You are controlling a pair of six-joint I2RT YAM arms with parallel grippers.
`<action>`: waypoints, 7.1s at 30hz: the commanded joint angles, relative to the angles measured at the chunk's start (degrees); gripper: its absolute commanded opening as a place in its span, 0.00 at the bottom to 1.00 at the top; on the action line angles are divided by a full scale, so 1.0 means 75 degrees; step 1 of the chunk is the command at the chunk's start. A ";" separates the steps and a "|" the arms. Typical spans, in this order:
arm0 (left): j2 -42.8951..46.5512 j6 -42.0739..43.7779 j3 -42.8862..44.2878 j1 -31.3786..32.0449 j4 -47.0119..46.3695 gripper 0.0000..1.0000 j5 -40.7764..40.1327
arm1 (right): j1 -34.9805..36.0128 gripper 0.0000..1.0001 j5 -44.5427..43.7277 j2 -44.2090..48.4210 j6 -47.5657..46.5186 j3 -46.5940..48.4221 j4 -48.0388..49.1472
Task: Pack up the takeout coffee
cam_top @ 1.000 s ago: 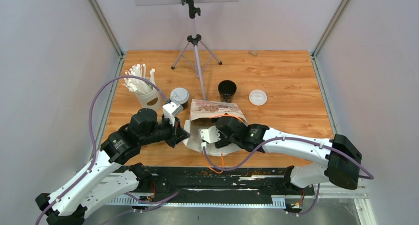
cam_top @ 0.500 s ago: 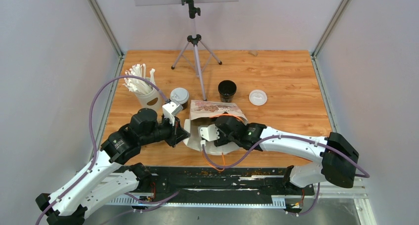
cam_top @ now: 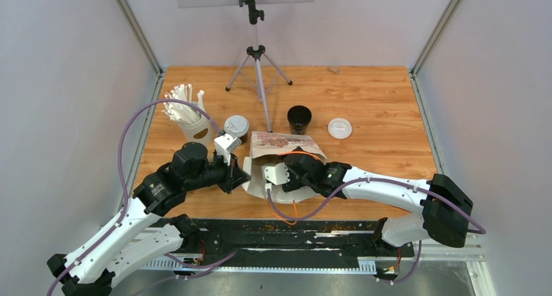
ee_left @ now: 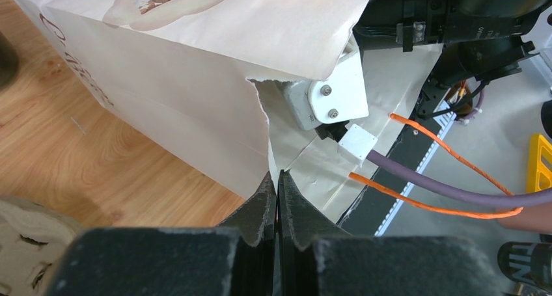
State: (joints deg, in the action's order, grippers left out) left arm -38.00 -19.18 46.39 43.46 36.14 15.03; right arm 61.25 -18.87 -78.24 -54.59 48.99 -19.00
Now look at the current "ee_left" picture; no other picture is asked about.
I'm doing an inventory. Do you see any pulp cup carrier tray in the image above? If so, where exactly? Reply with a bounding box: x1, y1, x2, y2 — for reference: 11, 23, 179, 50
1, 196, 85, 295

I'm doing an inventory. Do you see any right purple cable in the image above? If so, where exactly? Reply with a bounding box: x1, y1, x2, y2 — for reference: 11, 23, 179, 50
365, 149, 552, 209

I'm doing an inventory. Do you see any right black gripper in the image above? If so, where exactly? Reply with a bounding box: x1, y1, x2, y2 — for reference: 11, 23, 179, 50
353, 0, 551, 52

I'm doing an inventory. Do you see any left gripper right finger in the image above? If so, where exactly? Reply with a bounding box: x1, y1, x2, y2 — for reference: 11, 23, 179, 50
278, 170, 349, 295

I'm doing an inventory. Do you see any black coffee cup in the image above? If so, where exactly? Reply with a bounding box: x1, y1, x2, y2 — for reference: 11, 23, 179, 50
0, 33, 19, 90

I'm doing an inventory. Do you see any kraft paper takeout bag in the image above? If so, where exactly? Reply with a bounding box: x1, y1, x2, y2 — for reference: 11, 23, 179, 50
14, 0, 442, 221

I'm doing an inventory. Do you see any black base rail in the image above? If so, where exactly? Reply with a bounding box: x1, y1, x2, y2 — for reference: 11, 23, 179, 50
336, 83, 458, 237

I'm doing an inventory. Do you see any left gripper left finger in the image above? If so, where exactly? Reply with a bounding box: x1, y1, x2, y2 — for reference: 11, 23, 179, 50
219, 172, 276, 295

